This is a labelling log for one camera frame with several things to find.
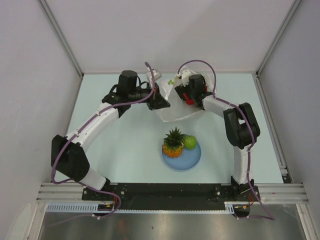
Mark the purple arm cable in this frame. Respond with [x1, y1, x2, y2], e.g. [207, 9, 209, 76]
[49, 61, 157, 201]
[177, 59, 276, 221]

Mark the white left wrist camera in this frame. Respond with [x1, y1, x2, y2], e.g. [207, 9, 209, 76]
[145, 68, 162, 85]

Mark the white plastic bag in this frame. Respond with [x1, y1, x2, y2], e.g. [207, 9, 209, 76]
[156, 76, 201, 122]

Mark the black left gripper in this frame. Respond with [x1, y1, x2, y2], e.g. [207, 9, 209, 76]
[128, 82, 170, 111]

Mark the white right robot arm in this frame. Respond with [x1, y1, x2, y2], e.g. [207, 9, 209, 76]
[173, 73, 261, 201]

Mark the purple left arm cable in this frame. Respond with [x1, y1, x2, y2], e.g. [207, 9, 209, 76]
[49, 61, 157, 201]

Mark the blue plastic plate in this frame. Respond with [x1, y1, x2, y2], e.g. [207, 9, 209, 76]
[162, 142, 202, 171]

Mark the green fake apple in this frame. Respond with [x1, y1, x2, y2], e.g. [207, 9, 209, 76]
[183, 135, 197, 150]

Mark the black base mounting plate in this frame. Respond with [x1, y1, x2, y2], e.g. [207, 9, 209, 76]
[81, 182, 261, 211]

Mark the red fake pepper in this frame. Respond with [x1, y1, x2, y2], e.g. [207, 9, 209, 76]
[183, 93, 194, 105]

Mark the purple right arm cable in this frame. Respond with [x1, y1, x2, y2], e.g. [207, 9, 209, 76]
[177, 59, 276, 221]

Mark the orange fake pineapple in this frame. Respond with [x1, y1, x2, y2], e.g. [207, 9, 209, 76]
[162, 127, 186, 158]

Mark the white slotted cable duct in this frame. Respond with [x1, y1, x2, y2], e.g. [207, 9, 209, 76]
[46, 202, 235, 214]

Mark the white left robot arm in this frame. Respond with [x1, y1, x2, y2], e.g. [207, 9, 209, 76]
[51, 69, 170, 200]

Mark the aluminium frame rail front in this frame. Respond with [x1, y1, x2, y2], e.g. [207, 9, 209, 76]
[36, 182, 83, 203]

